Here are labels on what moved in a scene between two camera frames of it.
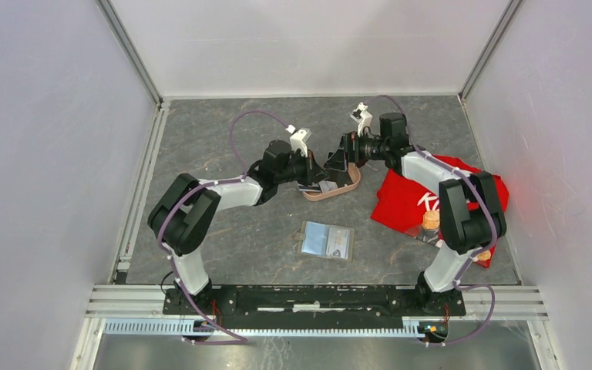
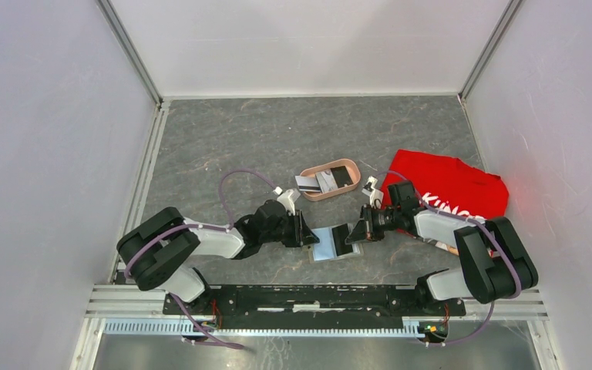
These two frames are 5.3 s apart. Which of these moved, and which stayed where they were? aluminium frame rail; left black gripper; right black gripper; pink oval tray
Moved: left black gripper; right black gripper
Stayed: pink oval tray; aluminium frame rail
